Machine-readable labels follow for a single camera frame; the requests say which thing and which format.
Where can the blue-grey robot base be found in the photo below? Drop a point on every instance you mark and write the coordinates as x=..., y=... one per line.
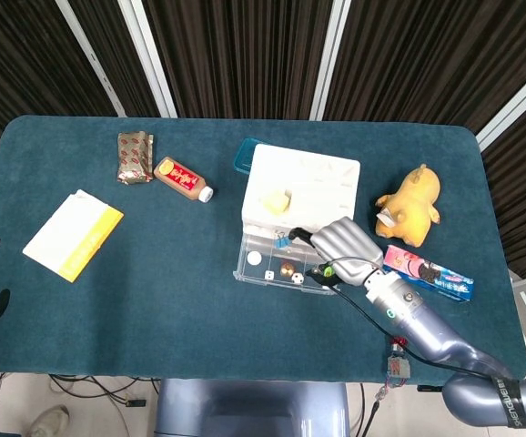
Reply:
x=245, y=409

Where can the brown drink bottle red label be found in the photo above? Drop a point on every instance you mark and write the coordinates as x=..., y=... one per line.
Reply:
x=179, y=177

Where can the white frame post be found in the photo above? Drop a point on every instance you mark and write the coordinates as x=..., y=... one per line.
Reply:
x=518, y=102
x=149, y=59
x=331, y=59
x=91, y=57

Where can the teal plastic box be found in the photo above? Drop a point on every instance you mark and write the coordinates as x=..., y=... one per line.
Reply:
x=244, y=157

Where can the clear plastic drawer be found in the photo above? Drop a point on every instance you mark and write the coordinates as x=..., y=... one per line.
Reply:
x=254, y=275

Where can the small golden bell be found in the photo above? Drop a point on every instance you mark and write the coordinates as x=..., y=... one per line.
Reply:
x=286, y=269

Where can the yellow sticky note pad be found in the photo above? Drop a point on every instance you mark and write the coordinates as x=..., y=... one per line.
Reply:
x=277, y=200

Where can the red emergency stop button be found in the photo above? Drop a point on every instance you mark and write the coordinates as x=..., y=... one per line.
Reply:
x=398, y=366

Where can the blue binder clip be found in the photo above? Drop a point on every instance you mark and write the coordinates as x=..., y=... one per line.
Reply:
x=282, y=241

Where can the teal table cloth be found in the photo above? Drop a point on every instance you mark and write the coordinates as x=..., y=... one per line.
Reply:
x=199, y=296

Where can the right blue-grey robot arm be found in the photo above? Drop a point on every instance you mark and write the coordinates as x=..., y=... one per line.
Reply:
x=427, y=323

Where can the white yellow flat box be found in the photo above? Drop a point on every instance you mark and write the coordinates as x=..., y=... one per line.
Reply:
x=67, y=234

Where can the yellow plush toy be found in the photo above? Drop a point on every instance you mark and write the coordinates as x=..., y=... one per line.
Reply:
x=411, y=207

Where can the white die black dots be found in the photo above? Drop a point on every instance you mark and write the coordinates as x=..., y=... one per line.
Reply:
x=297, y=278

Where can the white shoe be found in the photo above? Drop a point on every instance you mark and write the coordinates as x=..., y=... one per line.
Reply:
x=49, y=421

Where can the small black yellow connector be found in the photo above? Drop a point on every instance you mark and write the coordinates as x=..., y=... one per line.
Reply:
x=136, y=403

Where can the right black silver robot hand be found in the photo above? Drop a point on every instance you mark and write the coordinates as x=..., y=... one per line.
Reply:
x=349, y=248

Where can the gold foil snack packet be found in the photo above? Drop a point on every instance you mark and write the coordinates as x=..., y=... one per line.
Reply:
x=133, y=157

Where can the white plastic drawer cabinet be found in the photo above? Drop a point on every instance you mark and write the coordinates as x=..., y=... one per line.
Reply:
x=317, y=182

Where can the black table edge bar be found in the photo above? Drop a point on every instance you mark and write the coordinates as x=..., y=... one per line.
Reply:
x=429, y=388

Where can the blue pink cookie box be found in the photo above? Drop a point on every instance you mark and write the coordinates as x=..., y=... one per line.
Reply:
x=445, y=280

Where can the dark pleated curtain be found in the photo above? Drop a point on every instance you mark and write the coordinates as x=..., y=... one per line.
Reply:
x=245, y=54

